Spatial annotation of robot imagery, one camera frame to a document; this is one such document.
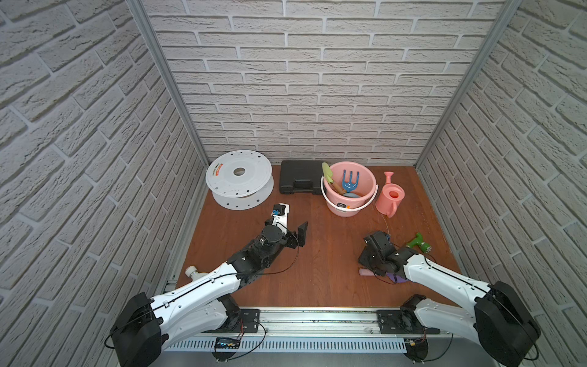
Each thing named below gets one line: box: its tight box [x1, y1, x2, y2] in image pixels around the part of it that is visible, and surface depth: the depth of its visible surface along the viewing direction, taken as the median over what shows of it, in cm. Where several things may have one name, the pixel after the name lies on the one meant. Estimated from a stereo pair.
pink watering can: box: [375, 171, 406, 218], surface depth 97 cm
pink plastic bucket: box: [320, 161, 379, 218], surface depth 97 cm
